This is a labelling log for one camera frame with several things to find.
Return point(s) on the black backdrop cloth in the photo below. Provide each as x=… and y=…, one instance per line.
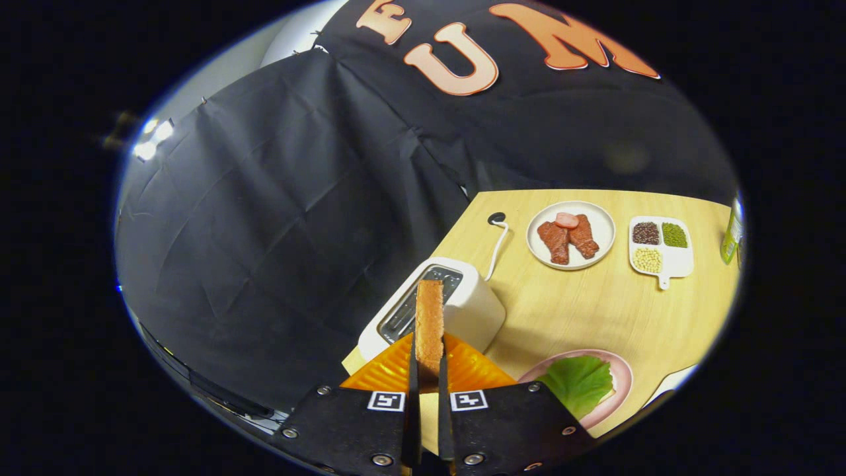
x=277, y=218

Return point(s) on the white toaster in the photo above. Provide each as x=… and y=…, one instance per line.
x=476, y=311

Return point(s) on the yellow soybeans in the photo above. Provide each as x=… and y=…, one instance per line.
x=648, y=260

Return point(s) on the green bottle with silver cap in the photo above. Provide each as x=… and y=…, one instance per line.
x=731, y=231

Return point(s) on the small ceiling light panel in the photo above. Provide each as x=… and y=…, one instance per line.
x=153, y=137

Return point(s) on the white square dish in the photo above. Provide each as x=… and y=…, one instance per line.
x=671, y=385

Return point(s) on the pink plate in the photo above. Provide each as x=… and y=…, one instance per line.
x=622, y=383

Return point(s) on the brown meat piece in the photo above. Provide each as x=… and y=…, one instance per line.
x=554, y=242
x=584, y=238

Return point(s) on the green lettuce leaf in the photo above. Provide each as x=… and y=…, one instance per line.
x=578, y=387

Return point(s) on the pink sausage slice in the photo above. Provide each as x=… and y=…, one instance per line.
x=566, y=220

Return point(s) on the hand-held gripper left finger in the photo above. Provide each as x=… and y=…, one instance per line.
x=413, y=423

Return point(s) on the round grey plate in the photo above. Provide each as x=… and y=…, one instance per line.
x=603, y=228

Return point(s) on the white divided dish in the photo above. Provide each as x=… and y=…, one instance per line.
x=677, y=261

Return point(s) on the dark red beans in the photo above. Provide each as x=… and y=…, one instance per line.
x=646, y=233

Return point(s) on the toasted bread slice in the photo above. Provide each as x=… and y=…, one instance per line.
x=429, y=324

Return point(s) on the green mung beans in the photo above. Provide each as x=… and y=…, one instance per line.
x=674, y=235

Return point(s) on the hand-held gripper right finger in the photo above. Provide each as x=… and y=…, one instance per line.
x=444, y=423

